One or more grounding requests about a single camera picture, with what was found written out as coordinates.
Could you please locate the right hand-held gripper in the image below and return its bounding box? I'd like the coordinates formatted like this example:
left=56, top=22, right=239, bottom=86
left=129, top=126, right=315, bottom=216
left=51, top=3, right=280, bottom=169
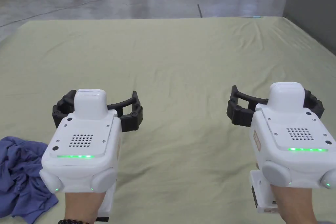
left=227, top=82, right=336, bottom=214

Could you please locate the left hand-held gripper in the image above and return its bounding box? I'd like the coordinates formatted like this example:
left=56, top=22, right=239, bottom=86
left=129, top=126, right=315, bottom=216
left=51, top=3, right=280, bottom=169
left=39, top=89, right=143, bottom=221

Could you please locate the person's right hand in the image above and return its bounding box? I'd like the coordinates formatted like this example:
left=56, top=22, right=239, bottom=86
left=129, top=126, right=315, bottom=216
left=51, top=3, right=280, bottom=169
left=270, top=184, right=320, bottom=224

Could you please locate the person's left hand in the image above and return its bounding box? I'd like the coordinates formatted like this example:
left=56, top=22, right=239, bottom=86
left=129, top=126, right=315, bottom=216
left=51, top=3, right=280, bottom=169
left=58, top=190, right=109, bottom=224

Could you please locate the blue crumpled garment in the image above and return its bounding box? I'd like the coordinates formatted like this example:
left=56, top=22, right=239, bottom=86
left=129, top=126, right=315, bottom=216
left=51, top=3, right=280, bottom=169
left=0, top=136, right=59, bottom=218

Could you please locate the bed with pale green sheet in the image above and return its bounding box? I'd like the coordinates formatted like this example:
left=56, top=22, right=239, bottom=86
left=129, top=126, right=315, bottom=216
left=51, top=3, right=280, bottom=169
left=0, top=16, right=336, bottom=224

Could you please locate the thin black floor cable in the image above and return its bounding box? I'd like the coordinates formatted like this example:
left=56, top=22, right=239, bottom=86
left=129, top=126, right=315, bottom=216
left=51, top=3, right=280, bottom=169
left=0, top=0, right=130, bottom=28

